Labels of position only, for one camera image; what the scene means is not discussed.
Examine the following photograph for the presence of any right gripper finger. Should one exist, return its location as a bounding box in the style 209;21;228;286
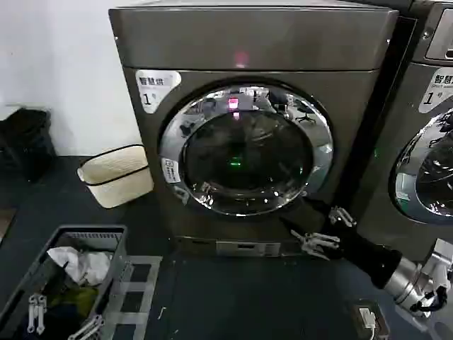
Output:
299;198;357;230
278;215;343;261

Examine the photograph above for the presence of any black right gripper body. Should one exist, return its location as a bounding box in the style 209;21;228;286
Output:
331;225;403;290

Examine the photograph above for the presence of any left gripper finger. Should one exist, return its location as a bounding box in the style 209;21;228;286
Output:
67;314;106;340
26;293;48;336

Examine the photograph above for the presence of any round glass dryer door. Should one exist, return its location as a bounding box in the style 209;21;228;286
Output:
157;84;334;217

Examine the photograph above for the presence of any green garment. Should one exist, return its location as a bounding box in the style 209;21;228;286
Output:
47;285;100;308

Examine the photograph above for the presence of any white crumpled garment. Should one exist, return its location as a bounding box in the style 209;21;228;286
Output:
47;246;113;287

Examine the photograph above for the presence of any floor socket box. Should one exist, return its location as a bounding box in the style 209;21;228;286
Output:
348;298;391;340

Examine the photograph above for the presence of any grey plastic laundry basket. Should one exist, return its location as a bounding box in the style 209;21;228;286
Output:
0;225;129;340

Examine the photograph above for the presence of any round glass door chrome rim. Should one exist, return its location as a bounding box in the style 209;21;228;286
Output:
388;107;453;225

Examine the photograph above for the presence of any grey dryer with control panel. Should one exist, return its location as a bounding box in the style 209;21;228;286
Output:
357;0;453;264

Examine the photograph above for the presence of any cream fabric storage bag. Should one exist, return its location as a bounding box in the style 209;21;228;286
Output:
76;144;155;210

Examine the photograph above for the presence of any small white door sticker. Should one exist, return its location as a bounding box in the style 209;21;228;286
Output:
161;157;183;186

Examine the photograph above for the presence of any black waste bin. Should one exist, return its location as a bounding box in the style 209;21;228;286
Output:
0;104;57;183

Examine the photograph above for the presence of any white dryer label sticker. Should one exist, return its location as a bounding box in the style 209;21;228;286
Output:
135;69;183;115
420;66;453;115

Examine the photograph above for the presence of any grey front-load dryer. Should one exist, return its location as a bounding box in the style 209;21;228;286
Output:
108;6;400;259

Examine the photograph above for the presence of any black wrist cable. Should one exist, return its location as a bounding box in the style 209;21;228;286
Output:
409;285;447;314

